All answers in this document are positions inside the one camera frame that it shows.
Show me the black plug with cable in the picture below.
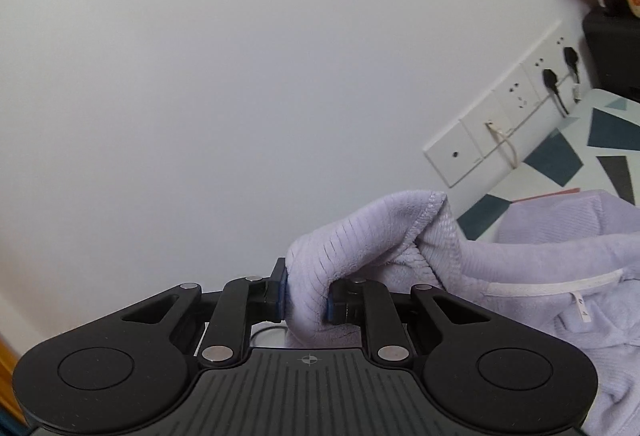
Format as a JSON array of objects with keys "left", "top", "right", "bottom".
[
  {"left": 563, "top": 46, "right": 582, "bottom": 85},
  {"left": 542, "top": 68, "right": 571, "bottom": 118}
]

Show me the pink sheet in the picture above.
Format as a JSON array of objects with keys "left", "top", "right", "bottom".
[{"left": 507, "top": 187, "right": 582, "bottom": 205}]

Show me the lavender fleece garment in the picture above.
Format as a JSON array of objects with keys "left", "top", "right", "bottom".
[{"left": 284, "top": 188, "right": 640, "bottom": 436}]

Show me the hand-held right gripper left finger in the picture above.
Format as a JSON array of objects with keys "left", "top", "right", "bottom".
[{"left": 120, "top": 257, "right": 290, "bottom": 370}]

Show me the white network cable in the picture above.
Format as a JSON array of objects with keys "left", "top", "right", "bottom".
[{"left": 485, "top": 118, "right": 519, "bottom": 167}]

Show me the black box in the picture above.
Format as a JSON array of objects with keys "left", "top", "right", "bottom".
[{"left": 582, "top": 7, "right": 640, "bottom": 103}]

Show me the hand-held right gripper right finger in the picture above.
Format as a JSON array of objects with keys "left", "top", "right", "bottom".
[{"left": 326, "top": 277, "right": 494, "bottom": 370}]

